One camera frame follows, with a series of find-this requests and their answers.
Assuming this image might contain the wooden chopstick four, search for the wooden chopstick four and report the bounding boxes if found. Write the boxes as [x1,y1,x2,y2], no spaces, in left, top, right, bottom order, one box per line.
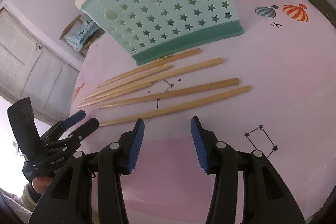
[76,83,153,108]

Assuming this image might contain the wooden chopstick five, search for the wooden chopstick five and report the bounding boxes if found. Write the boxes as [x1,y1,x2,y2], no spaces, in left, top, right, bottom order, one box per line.
[98,78,240,109]

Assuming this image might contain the wooden chopstick six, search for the wooden chopstick six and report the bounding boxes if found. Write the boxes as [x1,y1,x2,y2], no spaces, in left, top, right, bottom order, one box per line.
[100,85,252,127]

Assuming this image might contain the wooden chopstick three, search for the wooden chopstick three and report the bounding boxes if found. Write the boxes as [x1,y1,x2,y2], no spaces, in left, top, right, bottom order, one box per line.
[96,57,224,99]

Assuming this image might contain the person's left hand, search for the person's left hand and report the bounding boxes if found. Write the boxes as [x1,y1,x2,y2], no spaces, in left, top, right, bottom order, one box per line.
[31,176,53,194]

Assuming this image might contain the white door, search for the white door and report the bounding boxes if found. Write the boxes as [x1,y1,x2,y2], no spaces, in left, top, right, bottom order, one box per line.
[1,8,79,123]

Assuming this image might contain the wooden chair with cloth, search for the wooden chair with cloth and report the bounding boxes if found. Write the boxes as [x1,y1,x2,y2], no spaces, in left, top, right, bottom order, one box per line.
[59,15,104,56]

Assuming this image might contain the pink patterned tablecloth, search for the pink patterned tablecloth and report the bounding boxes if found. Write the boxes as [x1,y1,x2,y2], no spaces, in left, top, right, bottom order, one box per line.
[68,0,336,224]

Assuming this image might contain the teal star-cutout utensil holder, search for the teal star-cutout utensil holder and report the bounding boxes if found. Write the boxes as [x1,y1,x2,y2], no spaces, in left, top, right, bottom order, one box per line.
[80,0,243,65]

